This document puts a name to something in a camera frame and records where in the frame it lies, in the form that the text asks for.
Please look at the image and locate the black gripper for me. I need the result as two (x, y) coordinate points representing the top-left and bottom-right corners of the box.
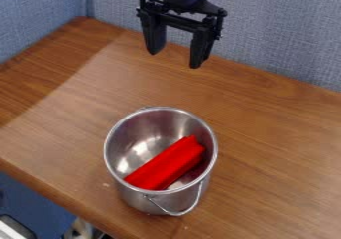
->
(138, 0), (227, 69)

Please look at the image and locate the red rectangular block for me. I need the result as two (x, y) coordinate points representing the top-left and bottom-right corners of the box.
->
(124, 135), (205, 190)

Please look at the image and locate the grey box under table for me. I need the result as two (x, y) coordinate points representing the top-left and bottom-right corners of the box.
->
(0, 215), (36, 239)

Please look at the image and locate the metal pot with handle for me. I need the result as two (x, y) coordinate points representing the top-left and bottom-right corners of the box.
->
(103, 107), (218, 217)

